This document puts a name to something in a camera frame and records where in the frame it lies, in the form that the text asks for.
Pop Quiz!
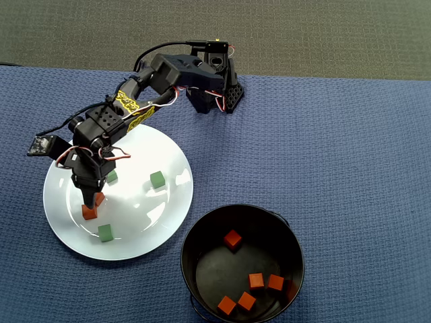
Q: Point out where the thick black cable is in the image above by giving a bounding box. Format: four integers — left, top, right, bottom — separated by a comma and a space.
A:
133, 40, 208, 73

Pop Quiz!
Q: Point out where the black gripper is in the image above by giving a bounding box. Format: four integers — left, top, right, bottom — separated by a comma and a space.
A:
70, 149, 117, 209

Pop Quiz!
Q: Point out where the black metal bucket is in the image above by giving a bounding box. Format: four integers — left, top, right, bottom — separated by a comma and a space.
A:
180, 203, 306, 323

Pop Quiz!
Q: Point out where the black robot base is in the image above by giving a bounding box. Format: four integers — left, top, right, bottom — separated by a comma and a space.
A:
185, 39, 245, 115

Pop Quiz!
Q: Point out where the white red servo wire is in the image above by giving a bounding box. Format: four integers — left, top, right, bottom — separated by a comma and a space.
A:
55, 144, 132, 169

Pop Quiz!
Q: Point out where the blue woven tablecloth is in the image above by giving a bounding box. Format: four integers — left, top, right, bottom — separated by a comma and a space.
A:
0, 65, 431, 323

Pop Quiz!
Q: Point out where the white round plate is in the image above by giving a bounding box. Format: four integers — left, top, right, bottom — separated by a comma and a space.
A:
42, 123, 195, 262

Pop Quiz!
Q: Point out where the small camera circuit board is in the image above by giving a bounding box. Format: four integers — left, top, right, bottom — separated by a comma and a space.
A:
26, 135, 55, 157

